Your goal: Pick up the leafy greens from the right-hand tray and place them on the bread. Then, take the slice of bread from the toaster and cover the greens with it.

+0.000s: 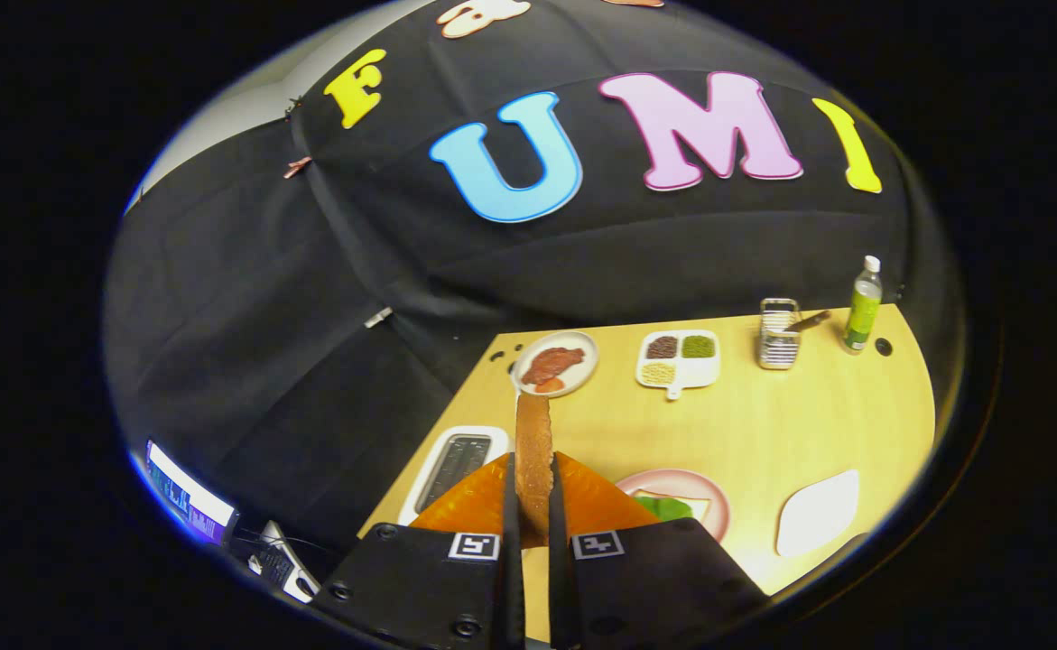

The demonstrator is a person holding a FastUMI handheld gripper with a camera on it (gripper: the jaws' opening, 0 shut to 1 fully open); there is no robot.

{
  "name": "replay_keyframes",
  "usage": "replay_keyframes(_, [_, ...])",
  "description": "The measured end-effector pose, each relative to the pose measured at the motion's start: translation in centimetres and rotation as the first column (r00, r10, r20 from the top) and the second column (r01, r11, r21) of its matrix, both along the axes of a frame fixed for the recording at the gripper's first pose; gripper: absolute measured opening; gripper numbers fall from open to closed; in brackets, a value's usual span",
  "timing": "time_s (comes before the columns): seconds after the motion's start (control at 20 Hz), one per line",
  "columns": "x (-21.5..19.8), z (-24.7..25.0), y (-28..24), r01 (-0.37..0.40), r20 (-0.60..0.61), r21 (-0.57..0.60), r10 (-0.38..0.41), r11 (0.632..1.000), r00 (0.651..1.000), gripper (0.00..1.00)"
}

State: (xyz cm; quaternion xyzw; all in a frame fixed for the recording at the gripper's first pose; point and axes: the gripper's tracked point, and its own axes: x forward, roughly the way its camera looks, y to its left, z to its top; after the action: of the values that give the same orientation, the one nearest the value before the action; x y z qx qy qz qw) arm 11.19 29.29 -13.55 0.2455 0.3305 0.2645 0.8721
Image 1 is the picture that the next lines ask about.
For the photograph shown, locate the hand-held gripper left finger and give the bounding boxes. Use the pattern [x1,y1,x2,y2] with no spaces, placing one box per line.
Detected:
[310,451,526,650]

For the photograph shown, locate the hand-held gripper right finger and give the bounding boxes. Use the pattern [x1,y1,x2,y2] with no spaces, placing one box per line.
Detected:
[548,450,771,650]

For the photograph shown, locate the toasted bread slice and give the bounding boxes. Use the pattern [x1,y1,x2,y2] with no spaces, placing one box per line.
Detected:
[515,392,554,549]

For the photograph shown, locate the green lettuce leaf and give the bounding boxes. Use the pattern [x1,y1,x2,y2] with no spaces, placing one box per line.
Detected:
[632,495,694,523]

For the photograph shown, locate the white toaster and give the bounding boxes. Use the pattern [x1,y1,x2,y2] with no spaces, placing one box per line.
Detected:
[398,425,511,527]

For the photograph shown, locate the white bread slice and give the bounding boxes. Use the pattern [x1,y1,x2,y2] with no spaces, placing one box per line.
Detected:
[627,480,717,525]

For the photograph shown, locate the pink plate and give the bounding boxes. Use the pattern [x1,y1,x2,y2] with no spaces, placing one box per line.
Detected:
[615,469,731,543]

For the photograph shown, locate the brown meat slice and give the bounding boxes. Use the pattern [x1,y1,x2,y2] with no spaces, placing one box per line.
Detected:
[521,347,586,386]

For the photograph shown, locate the white device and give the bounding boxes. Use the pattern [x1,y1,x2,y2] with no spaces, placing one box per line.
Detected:
[246,520,321,605]

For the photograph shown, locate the round white plate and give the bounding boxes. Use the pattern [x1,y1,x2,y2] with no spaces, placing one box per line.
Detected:
[511,330,600,399]

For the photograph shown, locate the white divided tray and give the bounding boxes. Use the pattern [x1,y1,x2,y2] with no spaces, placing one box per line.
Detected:
[635,329,722,401]

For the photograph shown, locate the square white plate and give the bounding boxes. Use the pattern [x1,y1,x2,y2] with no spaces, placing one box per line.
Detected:
[775,469,861,558]

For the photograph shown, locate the computer monitor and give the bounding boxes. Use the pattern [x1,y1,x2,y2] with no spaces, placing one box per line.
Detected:
[144,439,240,546]

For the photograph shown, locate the black backdrop cloth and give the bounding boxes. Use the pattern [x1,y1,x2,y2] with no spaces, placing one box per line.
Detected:
[104,0,960,579]

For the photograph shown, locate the green drink bottle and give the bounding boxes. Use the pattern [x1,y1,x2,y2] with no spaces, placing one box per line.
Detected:
[842,255,884,355]

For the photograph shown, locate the metal wire rack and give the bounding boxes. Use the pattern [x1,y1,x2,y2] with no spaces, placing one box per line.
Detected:
[758,298,802,371]

